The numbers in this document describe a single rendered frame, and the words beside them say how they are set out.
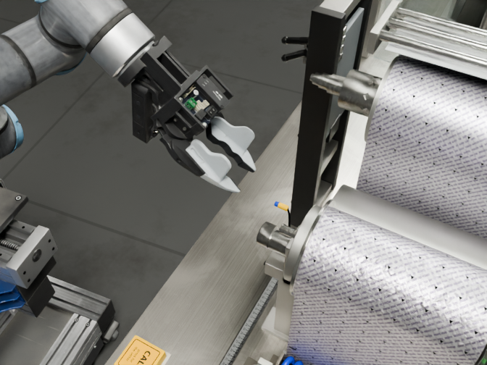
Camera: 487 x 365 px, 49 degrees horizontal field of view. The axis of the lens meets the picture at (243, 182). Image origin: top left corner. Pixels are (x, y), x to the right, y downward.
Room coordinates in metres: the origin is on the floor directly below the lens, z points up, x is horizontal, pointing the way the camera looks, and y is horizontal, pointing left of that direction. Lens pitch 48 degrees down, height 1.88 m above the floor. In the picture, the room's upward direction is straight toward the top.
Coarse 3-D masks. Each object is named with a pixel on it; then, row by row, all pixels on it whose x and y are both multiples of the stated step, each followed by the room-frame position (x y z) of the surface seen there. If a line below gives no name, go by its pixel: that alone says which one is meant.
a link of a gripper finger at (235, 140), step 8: (216, 120) 0.53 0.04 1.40; (224, 120) 0.53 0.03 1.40; (208, 128) 0.54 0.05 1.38; (216, 128) 0.53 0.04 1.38; (224, 128) 0.53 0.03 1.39; (232, 128) 0.52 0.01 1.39; (240, 128) 0.52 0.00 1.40; (248, 128) 0.51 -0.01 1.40; (208, 136) 0.53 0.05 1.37; (216, 136) 0.52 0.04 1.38; (224, 136) 0.53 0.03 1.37; (232, 136) 0.52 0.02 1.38; (240, 136) 0.52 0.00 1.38; (248, 136) 0.51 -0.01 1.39; (224, 144) 0.52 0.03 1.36; (232, 144) 0.52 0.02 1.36; (240, 144) 0.52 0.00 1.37; (248, 144) 0.52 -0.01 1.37; (232, 152) 0.51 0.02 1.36; (240, 152) 0.52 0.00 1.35; (248, 152) 0.52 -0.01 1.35; (240, 160) 0.51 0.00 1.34; (248, 160) 0.51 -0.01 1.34; (248, 168) 0.50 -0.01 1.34
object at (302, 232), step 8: (312, 208) 0.46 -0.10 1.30; (320, 208) 0.46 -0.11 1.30; (312, 216) 0.44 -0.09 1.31; (304, 224) 0.43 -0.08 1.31; (296, 232) 0.42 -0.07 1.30; (304, 232) 0.42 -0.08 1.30; (296, 240) 0.41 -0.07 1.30; (296, 248) 0.40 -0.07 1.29; (288, 256) 0.40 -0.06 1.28; (296, 256) 0.39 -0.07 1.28; (288, 264) 0.39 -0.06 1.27; (288, 272) 0.39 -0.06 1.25; (288, 280) 0.39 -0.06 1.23
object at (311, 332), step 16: (304, 304) 0.37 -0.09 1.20; (304, 320) 0.36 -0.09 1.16; (320, 320) 0.35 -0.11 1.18; (336, 320) 0.34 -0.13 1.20; (304, 336) 0.36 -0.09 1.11; (320, 336) 0.35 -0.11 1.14; (336, 336) 0.34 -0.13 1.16; (352, 336) 0.33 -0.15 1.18; (368, 336) 0.32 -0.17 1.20; (288, 352) 0.37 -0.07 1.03; (304, 352) 0.36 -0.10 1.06; (320, 352) 0.35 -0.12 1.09; (336, 352) 0.34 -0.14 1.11; (352, 352) 0.33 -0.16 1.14; (368, 352) 0.32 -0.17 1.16; (384, 352) 0.31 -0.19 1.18; (400, 352) 0.30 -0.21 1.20
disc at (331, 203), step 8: (328, 200) 0.47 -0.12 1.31; (328, 208) 0.46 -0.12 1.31; (320, 216) 0.43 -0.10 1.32; (312, 224) 0.42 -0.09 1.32; (312, 232) 0.41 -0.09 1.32; (304, 240) 0.40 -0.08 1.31; (304, 248) 0.39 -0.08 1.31; (296, 264) 0.38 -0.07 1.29; (296, 272) 0.37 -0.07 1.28; (296, 280) 0.38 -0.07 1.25
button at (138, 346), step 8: (136, 336) 0.45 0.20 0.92; (128, 344) 0.44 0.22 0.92; (136, 344) 0.44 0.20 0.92; (144, 344) 0.44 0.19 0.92; (152, 344) 0.44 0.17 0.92; (128, 352) 0.42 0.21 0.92; (136, 352) 0.42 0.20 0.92; (144, 352) 0.42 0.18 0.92; (152, 352) 0.42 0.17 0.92; (160, 352) 0.42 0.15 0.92; (120, 360) 0.41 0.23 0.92; (128, 360) 0.41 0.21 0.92; (136, 360) 0.41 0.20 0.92; (144, 360) 0.41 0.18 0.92; (152, 360) 0.41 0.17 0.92; (160, 360) 0.41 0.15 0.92
